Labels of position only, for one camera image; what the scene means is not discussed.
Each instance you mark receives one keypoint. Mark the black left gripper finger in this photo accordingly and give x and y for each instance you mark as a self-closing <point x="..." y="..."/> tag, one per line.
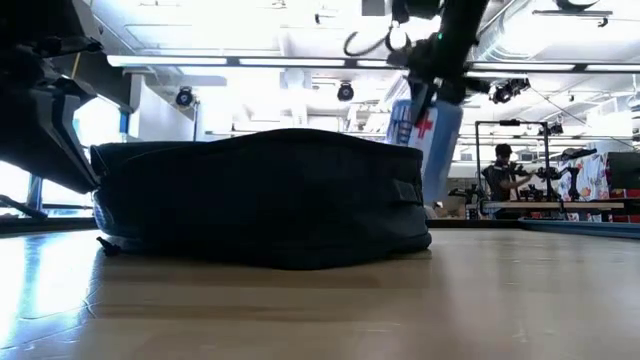
<point x="30" y="130"/>

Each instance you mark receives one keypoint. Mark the blue first aid kit box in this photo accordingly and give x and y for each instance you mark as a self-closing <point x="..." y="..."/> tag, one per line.
<point x="442" y="150"/>

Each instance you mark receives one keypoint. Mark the dark blue backpack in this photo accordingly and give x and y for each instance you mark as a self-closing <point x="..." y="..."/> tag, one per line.
<point x="260" y="200"/>

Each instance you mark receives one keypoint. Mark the black ceiling camera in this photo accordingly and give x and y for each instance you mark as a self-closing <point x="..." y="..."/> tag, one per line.
<point x="184" y="97"/>
<point x="345" y="92"/>

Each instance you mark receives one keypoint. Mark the wooden background table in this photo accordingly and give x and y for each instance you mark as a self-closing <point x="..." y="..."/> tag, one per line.
<point x="550" y="205"/>

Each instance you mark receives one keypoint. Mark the black ceiling spotlight cluster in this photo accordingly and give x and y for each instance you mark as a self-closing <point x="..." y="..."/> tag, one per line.
<point x="507" y="91"/>

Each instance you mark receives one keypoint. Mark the black background robot arms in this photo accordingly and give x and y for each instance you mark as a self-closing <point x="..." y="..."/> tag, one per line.
<point x="550" y="174"/>

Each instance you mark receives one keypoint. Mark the black monitor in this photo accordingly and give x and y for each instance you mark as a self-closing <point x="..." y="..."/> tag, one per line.
<point x="625" y="170"/>

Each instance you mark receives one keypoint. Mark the black background rig frame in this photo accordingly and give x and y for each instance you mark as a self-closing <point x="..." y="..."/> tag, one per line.
<point x="476" y="160"/>

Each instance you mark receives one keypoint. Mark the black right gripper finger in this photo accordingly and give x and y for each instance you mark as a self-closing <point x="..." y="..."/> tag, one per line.
<point x="421" y="100"/>

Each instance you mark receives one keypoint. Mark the floral patterned cloth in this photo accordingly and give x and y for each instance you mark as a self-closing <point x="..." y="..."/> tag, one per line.
<point x="595" y="175"/>

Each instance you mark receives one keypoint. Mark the person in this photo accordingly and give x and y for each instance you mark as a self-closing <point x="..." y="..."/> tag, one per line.
<point x="500" y="182"/>

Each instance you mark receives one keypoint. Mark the red crate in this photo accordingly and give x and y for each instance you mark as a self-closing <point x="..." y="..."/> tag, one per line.
<point x="630" y="195"/>

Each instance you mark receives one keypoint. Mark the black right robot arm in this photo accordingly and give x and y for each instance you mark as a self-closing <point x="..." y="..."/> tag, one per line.
<point x="460" y="25"/>

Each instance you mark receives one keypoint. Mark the long ceiling light bar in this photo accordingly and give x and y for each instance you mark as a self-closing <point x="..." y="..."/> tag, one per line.
<point x="165" y="61"/>

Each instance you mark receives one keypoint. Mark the black aluminium table frame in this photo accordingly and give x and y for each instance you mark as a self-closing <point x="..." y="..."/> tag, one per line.
<point x="50" y="225"/>

